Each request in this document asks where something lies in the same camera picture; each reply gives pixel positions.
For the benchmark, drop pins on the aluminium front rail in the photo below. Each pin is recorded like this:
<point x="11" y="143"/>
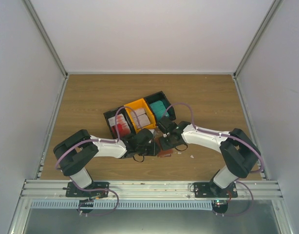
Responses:
<point x="151" y="190"/>

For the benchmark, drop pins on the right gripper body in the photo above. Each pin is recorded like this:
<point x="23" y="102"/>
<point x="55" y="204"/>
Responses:
<point x="169" y="144"/>

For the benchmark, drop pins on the white cards stack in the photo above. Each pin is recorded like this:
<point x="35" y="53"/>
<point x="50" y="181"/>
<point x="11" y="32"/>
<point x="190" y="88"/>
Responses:
<point x="140" y="118"/>

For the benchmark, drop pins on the yellow plastic bin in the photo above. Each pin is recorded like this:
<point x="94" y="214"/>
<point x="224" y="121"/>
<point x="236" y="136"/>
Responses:
<point x="140" y="103"/>

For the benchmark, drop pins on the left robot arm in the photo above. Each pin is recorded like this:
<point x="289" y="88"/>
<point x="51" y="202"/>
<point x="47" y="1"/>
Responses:
<point x="74" y="153"/>

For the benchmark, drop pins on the black bin with green cards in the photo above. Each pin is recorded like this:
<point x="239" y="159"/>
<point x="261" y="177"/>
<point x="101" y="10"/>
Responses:
<point x="155" y="97"/>

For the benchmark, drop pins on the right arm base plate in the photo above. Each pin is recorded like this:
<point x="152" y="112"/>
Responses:
<point x="211" y="190"/>

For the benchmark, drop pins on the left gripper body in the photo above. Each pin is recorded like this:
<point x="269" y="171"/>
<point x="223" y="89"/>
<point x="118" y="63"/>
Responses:
<point x="144" y="151"/>

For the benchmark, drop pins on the green cards stack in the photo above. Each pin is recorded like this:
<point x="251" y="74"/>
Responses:
<point x="158" y="109"/>

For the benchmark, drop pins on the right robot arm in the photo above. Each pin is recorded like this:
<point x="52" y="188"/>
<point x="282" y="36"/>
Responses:
<point x="238" y="151"/>

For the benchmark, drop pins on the black bin with red cards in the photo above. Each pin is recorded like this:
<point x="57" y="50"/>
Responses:
<point x="112" y="113"/>

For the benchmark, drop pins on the red cards stack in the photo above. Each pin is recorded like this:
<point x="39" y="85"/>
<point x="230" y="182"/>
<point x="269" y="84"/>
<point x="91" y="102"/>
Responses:
<point x="122" y="125"/>

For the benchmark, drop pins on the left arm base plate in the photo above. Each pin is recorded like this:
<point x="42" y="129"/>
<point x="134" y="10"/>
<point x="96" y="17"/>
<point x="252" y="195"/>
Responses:
<point x="95" y="190"/>

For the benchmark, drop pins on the grey slotted cable duct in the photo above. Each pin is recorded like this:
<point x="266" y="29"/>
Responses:
<point x="123" y="204"/>

